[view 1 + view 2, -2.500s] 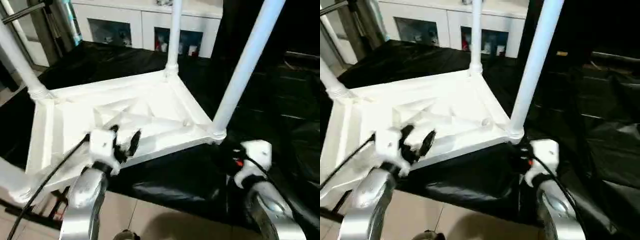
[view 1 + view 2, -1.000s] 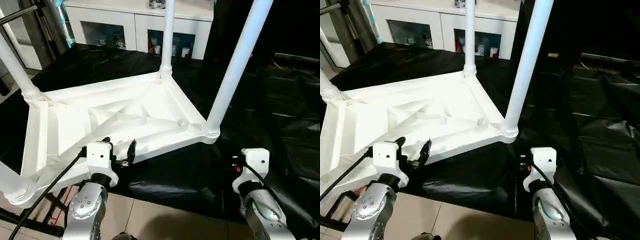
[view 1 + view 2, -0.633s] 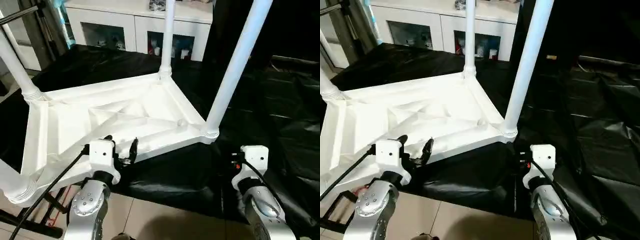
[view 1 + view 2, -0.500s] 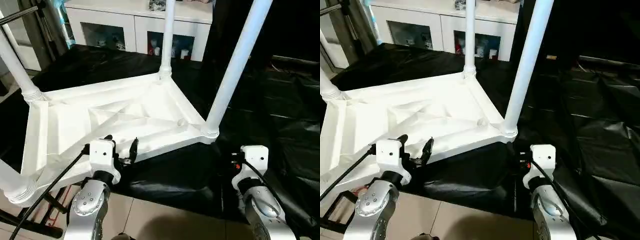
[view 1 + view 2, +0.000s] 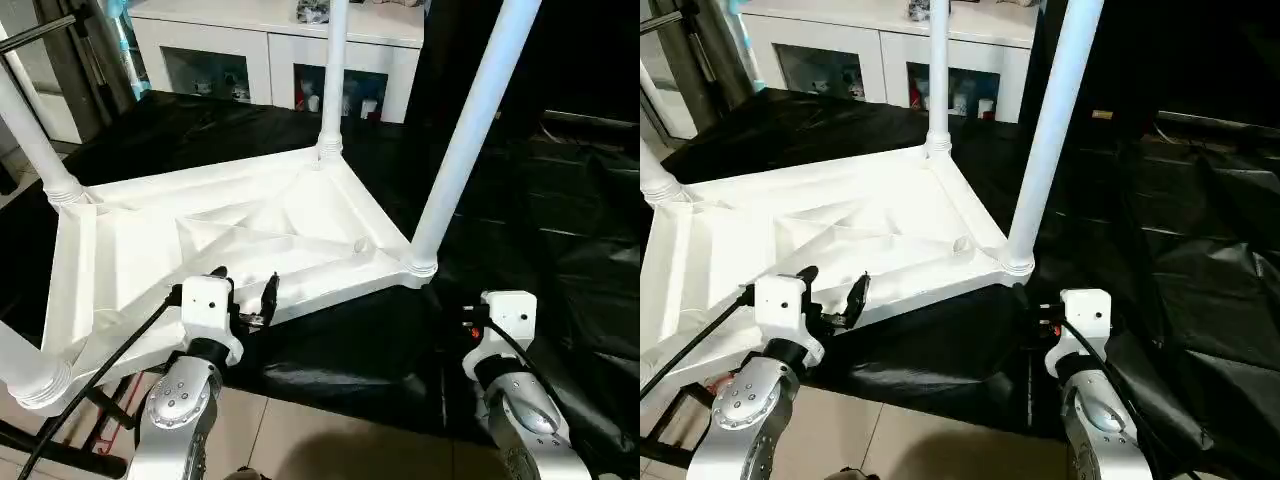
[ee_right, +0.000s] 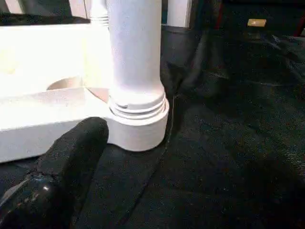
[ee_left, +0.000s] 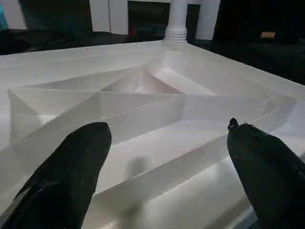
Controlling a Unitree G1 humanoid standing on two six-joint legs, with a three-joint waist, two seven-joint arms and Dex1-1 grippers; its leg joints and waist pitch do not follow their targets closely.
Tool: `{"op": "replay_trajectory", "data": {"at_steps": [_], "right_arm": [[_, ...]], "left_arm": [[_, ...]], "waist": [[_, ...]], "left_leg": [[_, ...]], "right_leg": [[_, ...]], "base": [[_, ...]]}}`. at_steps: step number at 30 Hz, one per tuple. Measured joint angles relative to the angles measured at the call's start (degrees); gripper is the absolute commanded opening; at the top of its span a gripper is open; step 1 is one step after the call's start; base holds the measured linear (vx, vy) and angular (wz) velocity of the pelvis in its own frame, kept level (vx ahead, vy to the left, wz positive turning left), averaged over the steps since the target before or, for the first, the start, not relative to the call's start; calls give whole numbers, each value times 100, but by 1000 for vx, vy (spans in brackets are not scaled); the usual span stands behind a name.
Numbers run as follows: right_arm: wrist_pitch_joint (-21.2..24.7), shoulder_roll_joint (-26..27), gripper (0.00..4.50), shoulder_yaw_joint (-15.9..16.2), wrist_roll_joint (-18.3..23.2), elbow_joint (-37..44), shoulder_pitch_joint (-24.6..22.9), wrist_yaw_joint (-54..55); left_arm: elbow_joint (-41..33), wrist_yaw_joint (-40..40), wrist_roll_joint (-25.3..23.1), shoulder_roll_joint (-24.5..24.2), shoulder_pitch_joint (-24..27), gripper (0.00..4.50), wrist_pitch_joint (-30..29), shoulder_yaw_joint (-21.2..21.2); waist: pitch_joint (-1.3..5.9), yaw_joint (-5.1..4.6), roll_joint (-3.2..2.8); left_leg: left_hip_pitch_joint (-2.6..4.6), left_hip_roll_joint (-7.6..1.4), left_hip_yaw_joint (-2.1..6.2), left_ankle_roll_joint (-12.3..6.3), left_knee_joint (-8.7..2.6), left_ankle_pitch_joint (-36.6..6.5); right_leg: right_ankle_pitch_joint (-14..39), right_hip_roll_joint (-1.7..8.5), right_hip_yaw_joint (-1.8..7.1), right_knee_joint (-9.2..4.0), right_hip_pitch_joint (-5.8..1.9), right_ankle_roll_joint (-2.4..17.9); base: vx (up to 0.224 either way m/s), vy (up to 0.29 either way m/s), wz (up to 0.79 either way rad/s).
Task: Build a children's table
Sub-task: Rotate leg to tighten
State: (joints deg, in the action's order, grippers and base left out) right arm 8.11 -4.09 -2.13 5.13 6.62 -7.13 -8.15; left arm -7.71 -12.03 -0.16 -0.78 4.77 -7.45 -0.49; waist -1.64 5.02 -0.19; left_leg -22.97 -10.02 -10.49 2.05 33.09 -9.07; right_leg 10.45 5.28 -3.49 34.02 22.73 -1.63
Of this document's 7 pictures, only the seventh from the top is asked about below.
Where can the small yellow label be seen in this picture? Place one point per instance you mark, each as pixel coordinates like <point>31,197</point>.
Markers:
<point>268,35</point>

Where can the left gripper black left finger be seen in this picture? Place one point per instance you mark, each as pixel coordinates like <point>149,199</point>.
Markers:
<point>62,181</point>

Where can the white plastic table top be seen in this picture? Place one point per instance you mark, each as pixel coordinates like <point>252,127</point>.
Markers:
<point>157,119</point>

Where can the black work mat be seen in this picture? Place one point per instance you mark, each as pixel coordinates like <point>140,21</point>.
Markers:
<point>47,40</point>

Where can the white glass-door cabinet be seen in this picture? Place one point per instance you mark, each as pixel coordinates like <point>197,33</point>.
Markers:
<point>109,14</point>

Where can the white plastic table leg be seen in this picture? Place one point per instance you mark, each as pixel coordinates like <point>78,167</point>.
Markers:
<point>177,19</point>

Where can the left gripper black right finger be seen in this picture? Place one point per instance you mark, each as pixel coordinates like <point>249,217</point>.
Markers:
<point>271,181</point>

